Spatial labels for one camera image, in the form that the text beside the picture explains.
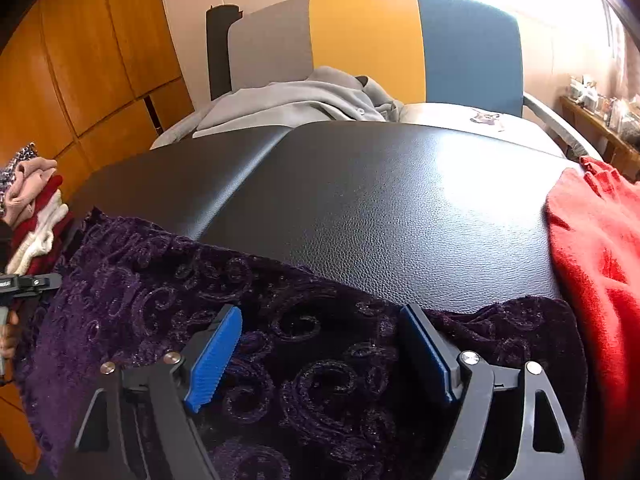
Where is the dark purple velvet garment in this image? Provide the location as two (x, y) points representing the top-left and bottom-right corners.
(14, 210), (587, 479)

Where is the stack of folded clothes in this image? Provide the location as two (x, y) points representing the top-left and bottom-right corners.
(1, 143), (73, 275)

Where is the person left hand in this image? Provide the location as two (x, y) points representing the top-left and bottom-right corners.
(0, 311), (21, 360)

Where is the orange wooden wardrobe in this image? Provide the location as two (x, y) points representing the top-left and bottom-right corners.
(0, 0), (196, 476)

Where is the red fleece garment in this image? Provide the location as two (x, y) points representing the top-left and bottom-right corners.
(546, 156), (639, 479)

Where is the black leather mat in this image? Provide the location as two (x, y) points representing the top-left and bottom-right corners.
(72, 122), (570, 312)

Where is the white printed pillow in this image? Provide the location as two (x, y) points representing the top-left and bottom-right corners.
(399, 103), (563, 157)

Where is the cluttered wooden desk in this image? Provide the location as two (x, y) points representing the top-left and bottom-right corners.
(560, 77), (639, 182)

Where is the grey hoodie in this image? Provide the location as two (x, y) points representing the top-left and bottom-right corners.
(151, 66), (404, 150)

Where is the grey yellow blue headboard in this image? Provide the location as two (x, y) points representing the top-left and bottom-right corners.
(228, 0), (524, 116)

